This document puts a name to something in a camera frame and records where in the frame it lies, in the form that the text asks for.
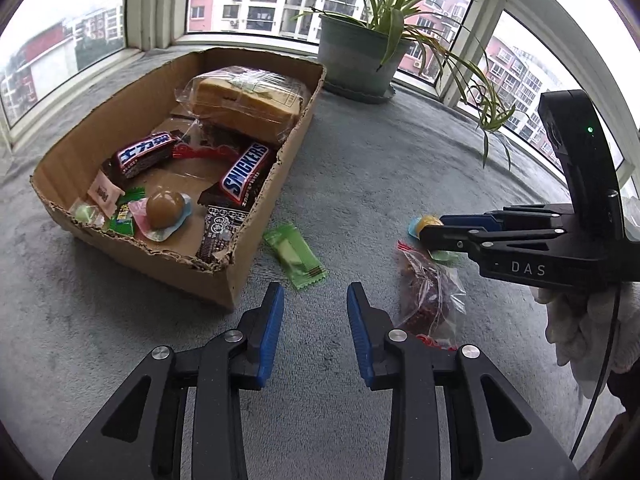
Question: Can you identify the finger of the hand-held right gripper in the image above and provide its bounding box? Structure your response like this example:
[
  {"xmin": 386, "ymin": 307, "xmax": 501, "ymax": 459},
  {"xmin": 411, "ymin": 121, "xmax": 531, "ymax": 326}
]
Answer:
[
  {"xmin": 419, "ymin": 225, "xmax": 576, "ymax": 263},
  {"xmin": 440, "ymin": 204, "xmax": 576, "ymax": 233}
]

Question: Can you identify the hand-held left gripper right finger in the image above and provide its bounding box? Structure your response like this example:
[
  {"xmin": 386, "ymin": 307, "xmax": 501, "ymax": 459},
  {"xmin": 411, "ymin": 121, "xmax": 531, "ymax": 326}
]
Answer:
[{"xmin": 346, "ymin": 282, "xmax": 581, "ymax": 480}]

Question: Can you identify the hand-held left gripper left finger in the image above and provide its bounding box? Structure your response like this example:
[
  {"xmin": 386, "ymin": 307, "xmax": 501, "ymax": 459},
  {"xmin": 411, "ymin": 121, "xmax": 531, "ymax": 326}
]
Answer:
[{"xmin": 52, "ymin": 282, "xmax": 286, "ymax": 480}]

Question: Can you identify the yellow jelly cup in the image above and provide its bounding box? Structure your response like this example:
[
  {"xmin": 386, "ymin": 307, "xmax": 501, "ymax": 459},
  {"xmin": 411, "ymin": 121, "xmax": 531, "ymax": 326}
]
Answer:
[{"xmin": 409, "ymin": 214, "xmax": 463, "ymax": 263}]

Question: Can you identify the light green candy packet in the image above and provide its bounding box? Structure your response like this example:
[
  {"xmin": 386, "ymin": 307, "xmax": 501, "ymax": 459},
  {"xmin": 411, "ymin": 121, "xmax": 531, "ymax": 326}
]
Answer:
[{"xmin": 262, "ymin": 223, "xmax": 328, "ymax": 292}]

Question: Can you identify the black printed snack packet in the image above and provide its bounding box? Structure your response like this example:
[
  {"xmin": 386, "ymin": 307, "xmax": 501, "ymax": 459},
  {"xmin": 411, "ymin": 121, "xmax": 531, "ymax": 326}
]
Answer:
[{"xmin": 196, "ymin": 204, "xmax": 248, "ymax": 267}]

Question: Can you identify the cardboard box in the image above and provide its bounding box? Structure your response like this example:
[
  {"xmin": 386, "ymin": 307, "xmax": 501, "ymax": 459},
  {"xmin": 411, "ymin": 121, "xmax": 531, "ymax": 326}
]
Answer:
[{"xmin": 30, "ymin": 47, "xmax": 327, "ymax": 311}]

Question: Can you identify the brown chocolate bar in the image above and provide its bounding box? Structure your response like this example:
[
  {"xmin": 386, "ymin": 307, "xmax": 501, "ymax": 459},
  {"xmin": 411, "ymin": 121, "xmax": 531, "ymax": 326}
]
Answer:
[
  {"xmin": 102, "ymin": 131, "xmax": 176, "ymax": 183},
  {"xmin": 197, "ymin": 142, "xmax": 275, "ymax": 211}
]

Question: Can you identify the brown jelly cup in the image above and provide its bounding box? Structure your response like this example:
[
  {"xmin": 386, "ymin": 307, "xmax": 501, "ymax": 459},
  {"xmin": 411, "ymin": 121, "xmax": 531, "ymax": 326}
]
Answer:
[{"xmin": 129, "ymin": 186, "xmax": 193, "ymax": 242}]

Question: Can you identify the pink candy packet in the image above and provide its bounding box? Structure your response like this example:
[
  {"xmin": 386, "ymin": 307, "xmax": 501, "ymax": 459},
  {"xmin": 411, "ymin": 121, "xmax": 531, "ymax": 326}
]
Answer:
[{"xmin": 87, "ymin": 170, "xmax": 126, "ymax": 213}]

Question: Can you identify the small pale green candy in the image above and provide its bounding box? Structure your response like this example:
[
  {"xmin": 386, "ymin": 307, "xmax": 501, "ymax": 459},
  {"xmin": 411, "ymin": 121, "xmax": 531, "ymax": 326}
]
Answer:
[{"xmin": 70, "ymin": 199, "xmax": 106, "ymax": 228}]

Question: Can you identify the bread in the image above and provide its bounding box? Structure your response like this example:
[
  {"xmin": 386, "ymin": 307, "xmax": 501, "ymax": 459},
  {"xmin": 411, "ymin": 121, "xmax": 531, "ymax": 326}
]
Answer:
[{"xmin": 174, "ymin": 66, "xmax": 308, "ymax": 146}]

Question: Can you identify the person's right hand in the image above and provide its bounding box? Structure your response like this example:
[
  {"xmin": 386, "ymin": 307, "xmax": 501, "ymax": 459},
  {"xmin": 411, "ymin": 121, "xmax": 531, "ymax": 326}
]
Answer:
[{"xmin": 537, "ymin": 282, "xmax": 640, "ymax": 396}]

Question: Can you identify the green pot saucer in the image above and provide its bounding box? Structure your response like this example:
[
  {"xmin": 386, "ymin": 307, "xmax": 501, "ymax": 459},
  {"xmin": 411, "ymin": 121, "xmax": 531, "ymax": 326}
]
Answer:
[{"xmin": 322, "ymin": 82, "xmax": 396, "ymax": 104}]

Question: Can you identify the grey-green flower pot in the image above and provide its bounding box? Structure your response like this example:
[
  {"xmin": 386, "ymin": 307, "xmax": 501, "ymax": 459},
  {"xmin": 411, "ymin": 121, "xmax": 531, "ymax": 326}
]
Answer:
[{"xmin": 317, "ymin": 12, "xmax": 401, "ymax": 93}]

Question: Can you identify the green spider plant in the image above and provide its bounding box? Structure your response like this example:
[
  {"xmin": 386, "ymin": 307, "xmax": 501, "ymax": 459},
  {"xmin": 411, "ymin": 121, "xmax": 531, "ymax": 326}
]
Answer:
[{"xmin": 292, "ymin": 0, "xmax": 516, "ymax": 168}]

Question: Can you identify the white window frame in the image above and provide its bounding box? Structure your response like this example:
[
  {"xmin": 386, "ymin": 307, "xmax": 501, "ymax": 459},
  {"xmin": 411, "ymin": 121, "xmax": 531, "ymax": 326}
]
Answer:
[{"xmin": 0, "ymin": 0, "xmax": 640, "ymax": 191}]

